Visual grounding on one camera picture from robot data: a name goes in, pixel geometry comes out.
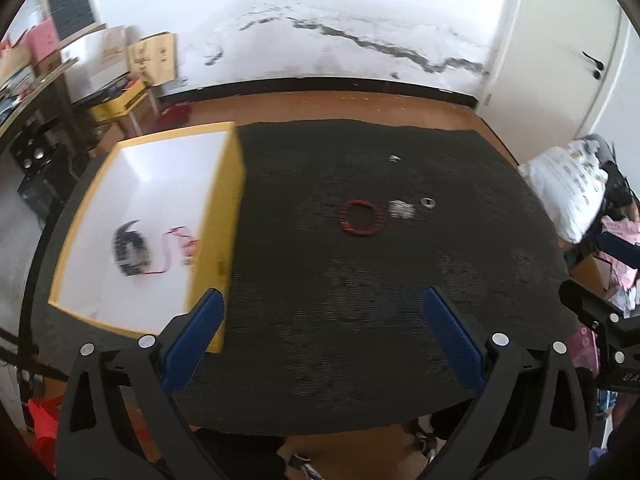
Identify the red string necklace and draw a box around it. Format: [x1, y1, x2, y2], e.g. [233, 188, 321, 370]
[140, 226, 202, 276]

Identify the white printed pillow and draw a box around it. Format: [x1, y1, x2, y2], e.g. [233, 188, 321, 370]
[517, 139, 612, 244]

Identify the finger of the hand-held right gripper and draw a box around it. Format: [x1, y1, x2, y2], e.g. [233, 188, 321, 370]
[600, 231, 640, 262]
[558, 280, 627, 328]

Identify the yellow box with white inside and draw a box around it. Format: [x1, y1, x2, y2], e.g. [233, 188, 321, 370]
[48, 121, 246, 354]

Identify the black woven mat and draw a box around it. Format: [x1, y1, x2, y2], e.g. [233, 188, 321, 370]
[47, 119, 595, 437]

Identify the small cardboard box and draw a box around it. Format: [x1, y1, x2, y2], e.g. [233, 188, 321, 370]
[102, 25, 129, 64]

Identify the yellow plastic crate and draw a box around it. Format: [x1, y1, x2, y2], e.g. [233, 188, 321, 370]
[89, 80, 149, 122]

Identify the black door handle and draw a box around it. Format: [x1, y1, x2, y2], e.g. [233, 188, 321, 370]
[582, 51, 606, 80]

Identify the pink storage box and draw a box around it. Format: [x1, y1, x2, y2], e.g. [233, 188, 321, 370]
[24, 17, 60, 63]

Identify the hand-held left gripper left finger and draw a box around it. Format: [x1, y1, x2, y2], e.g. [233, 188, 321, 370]
[56, 287, 231, 480]

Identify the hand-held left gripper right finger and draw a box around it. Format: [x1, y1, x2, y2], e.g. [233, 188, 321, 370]
[423, 286, 592, 480]

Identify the orange red plastic bag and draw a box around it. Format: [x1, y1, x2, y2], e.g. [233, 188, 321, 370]
[26, 396, 62, 472]

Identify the dark wooden shelf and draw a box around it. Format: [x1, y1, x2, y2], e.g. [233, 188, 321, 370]
[0, 57, 82, 201]

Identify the large cardboard box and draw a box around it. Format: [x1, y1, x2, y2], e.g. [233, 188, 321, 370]
[127, 32, 179, 87]

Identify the red bead bracelet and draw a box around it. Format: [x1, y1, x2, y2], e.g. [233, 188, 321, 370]
[339, 200, 384, 236]

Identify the white door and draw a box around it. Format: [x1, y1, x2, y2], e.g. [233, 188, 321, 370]
[477, 0, 627, 136]

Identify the framed chalkboard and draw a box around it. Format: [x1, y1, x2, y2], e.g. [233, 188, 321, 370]
[43, 0, 99, 42]

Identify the pink cloth pile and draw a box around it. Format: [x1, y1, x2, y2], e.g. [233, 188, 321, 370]
[599, 214, 640, 312]

